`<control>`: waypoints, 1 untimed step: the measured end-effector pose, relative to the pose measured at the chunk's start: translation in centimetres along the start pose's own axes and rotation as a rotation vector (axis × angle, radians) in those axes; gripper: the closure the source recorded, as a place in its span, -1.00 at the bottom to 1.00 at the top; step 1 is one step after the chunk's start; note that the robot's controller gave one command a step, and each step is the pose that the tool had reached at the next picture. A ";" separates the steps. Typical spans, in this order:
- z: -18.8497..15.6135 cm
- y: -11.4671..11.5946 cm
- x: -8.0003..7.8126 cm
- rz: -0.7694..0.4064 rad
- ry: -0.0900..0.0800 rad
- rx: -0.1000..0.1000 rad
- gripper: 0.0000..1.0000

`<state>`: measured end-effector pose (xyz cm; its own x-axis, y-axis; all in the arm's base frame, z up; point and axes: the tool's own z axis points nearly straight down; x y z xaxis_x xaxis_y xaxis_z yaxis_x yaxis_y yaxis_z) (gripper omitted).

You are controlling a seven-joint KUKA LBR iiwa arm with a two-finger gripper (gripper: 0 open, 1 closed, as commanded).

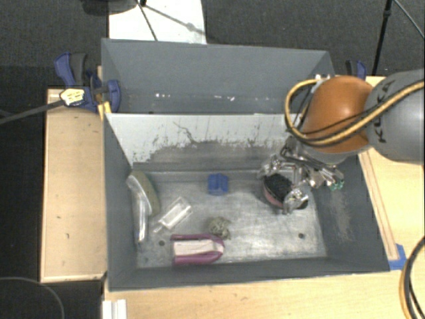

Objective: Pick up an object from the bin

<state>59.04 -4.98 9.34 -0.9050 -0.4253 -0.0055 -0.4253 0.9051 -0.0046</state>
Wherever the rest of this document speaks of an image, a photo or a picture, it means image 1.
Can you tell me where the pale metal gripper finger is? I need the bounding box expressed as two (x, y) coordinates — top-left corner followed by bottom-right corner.
(282, 183), (312, 215)
(258, 155), (287, 181)

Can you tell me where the pink brush with black bristles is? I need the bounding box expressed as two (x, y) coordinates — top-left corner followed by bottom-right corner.
(261, 173), (309, 211)

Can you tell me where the blue plastic block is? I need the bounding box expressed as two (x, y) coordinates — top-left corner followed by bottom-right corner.
(207, 173), (230, 196)

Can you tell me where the grey-green toy animal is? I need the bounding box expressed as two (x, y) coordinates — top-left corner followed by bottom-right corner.
(207, 215), (232, 241)

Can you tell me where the grey metal bin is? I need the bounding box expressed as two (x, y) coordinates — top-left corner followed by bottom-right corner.
(100, 37), (391, 291)

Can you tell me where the small clear glass bottle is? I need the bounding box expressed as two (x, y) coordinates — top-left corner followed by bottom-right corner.
(152, 195), (194, 235)

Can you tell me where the pale wood board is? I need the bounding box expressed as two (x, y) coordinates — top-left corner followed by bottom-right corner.
(40, 85), (109, 284)

